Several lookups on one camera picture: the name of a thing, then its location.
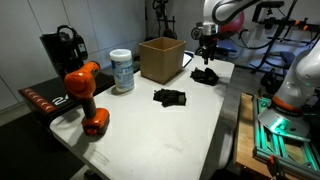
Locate red exercise ball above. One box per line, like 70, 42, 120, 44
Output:
218, 11, 246, 35

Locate black plyo box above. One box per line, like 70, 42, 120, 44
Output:
18, 59, 142, 129

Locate wooden base board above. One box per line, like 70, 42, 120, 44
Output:
232, 92, 279, 179

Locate black work glove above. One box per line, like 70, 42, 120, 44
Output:
152, 87, 188, 108
189, 66, 220, 87

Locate white wall cabinets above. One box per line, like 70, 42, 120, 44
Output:
0, 0, 148, 113

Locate black exercise bike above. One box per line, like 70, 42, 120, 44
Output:
151, 0, 178, 39

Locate black gym machine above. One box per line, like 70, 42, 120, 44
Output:
248, 0, 320, 75

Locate white wipes canister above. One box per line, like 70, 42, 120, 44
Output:
109, 48, 136, 94

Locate brown cardboard box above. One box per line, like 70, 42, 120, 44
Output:
138, 36, 187, 85

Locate green-lit aluminium frame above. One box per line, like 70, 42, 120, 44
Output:
252, 95, 320, 179

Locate orange cordless drill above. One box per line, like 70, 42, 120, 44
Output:
63, 60, 111, 136

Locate blue weight bench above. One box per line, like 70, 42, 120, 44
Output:
213, 37, 238, 58

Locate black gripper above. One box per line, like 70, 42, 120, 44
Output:
200, 34, 218, 66

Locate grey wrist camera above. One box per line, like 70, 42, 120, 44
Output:
190, 25, 204, 42

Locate black floor bag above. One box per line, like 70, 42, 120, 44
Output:
259, 68, 285, 97

